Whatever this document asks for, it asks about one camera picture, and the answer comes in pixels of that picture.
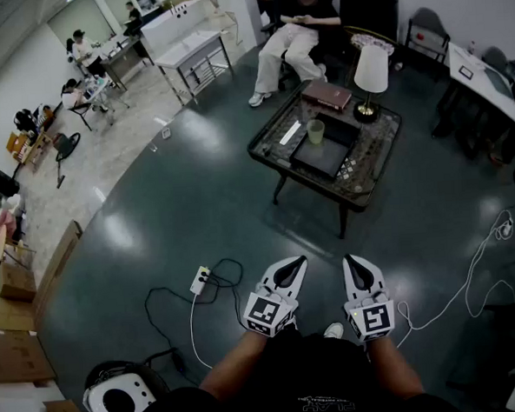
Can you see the black glass coffee table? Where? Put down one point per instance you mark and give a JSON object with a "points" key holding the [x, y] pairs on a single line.
{"points": [[276, 149]]}

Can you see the white counter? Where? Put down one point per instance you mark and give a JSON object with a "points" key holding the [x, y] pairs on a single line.
{"points": [[172, 23]]}

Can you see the pink cloth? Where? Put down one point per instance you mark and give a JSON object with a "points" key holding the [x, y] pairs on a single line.
{"points": [[0, 229]]}

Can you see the white folding table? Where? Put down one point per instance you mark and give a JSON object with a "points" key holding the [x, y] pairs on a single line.
{"points": [[102, 86]]}

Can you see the white charger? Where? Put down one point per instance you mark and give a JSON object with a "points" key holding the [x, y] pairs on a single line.
{"points": [[505, 229]]}

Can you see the green translucent cup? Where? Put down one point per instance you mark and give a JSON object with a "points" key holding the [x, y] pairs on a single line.
{"points": [[316, 132]]}

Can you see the black cabinet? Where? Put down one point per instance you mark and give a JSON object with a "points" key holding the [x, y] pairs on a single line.
{"points": [[367, 11]]}

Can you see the black box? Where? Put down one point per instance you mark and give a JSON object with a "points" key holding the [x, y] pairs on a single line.
{"points": [[3, 181]]}

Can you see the black office chair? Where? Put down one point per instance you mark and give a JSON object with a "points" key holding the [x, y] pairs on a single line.
{"points": [[318, 55]]}

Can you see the white top steel table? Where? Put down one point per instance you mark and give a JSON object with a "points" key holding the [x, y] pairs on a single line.
{"points": [[191, 46]]}

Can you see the person's black shirt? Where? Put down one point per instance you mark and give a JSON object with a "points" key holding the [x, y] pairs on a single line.
{"points": [[302, 372]]}

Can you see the brown book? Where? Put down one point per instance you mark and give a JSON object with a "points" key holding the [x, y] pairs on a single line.
{"points": [[327, 95]]}

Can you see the grey chair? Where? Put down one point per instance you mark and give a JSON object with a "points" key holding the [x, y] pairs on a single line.
{"points": [[495, 57], [429, 20]]}

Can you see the white power strip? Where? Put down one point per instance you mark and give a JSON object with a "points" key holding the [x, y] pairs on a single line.
{"points": [[200, 280]]}

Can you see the person's right forearm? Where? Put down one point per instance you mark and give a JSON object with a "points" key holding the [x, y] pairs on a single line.
{"points": [[391, 366]]}

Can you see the person's left forearm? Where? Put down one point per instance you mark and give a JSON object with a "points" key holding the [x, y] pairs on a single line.
{"points": [[232, 359]]}

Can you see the black picture frame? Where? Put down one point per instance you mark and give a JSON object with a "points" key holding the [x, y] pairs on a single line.
{"points": [[466, 72]]}

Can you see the black floor fan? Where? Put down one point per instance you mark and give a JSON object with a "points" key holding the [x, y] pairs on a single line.
{"points": [[67, 147]]}

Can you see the white round device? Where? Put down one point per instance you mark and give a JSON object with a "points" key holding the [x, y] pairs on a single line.
{"points": [[134, 395]]}

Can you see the large flat cardboard sheet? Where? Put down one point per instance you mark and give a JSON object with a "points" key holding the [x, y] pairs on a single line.
{"points": [[19, 357]]}

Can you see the person's white shoe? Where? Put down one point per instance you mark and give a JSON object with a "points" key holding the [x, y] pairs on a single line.
{"points": [[334, 330]]}

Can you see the long cardboard board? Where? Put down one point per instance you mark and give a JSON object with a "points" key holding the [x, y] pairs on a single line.
{"points": [[59, 265]]}

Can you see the brown cardboard box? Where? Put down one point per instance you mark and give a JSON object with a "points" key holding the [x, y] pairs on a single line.
{"points": [[16, 283]]}

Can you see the small white card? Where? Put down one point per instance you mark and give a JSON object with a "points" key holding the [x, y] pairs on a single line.
{"points": [[166, 132]]}

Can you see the wooden low table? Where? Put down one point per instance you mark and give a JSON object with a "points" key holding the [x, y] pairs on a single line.
{"points": [[27, 147]]}

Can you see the grey steel desk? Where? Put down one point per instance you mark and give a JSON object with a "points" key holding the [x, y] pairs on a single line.
{"points": [[122, 56]]}

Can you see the white shade table lamp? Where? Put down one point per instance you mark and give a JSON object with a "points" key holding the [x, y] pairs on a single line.
{"points": [[371, 69]]}

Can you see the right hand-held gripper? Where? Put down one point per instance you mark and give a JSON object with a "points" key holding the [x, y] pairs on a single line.
{"points": [[373, 320]]}

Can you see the small flat cardboard sheet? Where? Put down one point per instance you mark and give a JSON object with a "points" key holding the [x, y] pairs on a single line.
{"points": [[9, 316]]}

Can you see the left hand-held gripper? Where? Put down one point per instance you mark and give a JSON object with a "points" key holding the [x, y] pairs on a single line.
{"points": [[268, 313]]}

